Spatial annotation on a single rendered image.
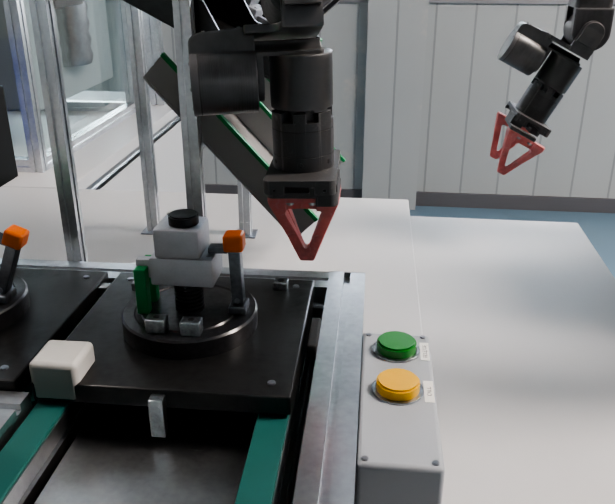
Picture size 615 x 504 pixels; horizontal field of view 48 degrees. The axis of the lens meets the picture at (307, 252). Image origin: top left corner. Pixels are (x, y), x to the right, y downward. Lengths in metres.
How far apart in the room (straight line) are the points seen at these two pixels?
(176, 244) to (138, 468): 0.21
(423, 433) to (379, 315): 0.40
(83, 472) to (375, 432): 0.26
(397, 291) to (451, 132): 2.91
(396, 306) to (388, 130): 2.85
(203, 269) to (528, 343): 0.47
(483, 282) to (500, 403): 0.32
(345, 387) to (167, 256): 0.21
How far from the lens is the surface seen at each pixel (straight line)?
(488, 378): 0.88
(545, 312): 1.05
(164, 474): 0.64
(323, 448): 0.59
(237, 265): 0.70
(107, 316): 0.78
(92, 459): 0.67
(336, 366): 0.70
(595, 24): 1.20
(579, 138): 4.05
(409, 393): 0.64
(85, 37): 1.95
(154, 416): 0.65
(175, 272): 0.70
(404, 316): 0.99
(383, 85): 3.77
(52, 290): 0.86
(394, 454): 0.59
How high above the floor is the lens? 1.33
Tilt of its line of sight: 23 degrees down
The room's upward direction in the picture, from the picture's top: straight up
